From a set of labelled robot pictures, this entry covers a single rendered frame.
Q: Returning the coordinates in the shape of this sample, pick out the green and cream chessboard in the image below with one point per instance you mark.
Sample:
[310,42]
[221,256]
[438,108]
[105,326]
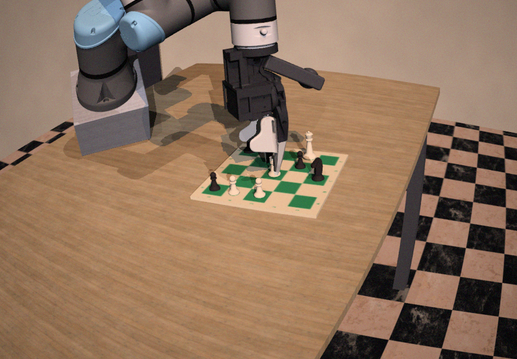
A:
[291,193]

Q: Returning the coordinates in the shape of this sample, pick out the white rook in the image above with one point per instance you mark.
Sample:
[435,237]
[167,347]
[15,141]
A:
[272,172]

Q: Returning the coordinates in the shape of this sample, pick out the white pawn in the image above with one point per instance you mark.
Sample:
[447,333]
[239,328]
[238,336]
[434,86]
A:
[259,192]
[233,191]

